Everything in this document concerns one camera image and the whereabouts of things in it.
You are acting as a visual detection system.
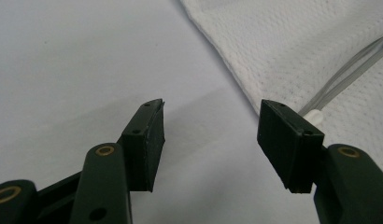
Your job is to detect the white cable plug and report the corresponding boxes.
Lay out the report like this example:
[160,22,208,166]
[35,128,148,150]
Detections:
[302,109,324,127]

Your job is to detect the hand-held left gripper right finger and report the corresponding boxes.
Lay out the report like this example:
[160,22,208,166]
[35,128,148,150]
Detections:
[256,99,383,224]

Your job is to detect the white textured cloth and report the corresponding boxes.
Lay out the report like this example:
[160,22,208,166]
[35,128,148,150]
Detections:
[179,0,383,179]

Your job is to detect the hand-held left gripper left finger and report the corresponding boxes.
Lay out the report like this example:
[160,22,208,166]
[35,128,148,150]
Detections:
[68,98,166,224]

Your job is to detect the grey flat cable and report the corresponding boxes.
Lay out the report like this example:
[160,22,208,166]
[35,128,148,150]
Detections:
[298,33,383,117]

